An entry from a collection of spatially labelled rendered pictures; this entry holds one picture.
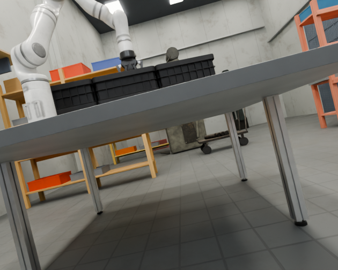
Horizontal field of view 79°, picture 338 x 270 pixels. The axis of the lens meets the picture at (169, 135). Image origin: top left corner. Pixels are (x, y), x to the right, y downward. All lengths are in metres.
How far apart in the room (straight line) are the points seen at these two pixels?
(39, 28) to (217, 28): 11.50
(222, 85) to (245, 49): 11.66
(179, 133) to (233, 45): 7.19
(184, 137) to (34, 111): 5.28
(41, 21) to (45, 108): 0.36
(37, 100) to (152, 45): 11.13
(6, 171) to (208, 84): 1.18
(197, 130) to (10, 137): 5.60
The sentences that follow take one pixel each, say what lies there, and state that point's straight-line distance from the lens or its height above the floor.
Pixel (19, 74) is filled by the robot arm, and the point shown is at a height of 0.94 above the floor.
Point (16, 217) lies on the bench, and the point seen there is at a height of 0.36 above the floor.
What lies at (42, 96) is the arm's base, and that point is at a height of 0.84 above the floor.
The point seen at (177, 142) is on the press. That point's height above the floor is 0.30.
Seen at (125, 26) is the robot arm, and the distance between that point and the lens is 1.17.
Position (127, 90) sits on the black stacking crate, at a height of 0.84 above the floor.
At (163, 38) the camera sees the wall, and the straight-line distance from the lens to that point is 11.96.
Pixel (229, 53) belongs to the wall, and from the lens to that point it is 11.87.
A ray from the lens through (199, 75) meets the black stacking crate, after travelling 1.06.
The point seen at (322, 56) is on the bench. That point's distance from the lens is 0.58.
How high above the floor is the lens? 0.60
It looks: level
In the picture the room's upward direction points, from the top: 14 degrees counter-clockwise
